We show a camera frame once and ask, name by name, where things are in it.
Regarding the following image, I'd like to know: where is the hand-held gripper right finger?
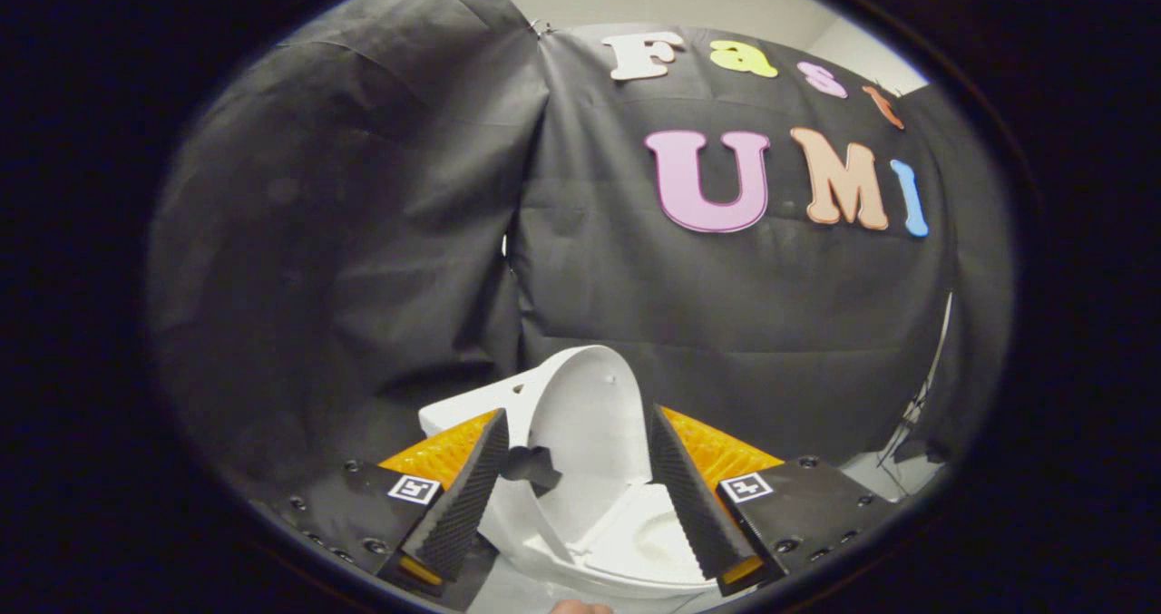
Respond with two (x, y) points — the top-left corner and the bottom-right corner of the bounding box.
(649, 404), (899, 597)

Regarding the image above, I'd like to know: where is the black backdrop cloth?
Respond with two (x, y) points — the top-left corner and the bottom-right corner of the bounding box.
(145, 0), (1015, 506)

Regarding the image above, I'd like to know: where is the white toilet seat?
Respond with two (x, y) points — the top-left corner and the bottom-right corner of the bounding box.
(580, 482), (717, 590)

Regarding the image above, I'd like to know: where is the thin dark stand pole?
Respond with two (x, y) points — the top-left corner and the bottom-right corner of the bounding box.
(875, 292), (953, 470)

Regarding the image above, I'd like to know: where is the white toilet lid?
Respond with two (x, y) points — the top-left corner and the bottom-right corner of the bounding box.
(526, 346), (654, 551)

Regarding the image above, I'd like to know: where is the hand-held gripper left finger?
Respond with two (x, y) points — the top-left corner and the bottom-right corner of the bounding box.
(249, 407), (511, 597)

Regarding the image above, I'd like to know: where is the white toilet with tank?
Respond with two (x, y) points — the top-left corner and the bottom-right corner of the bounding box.
(417, 369), (727, 601)

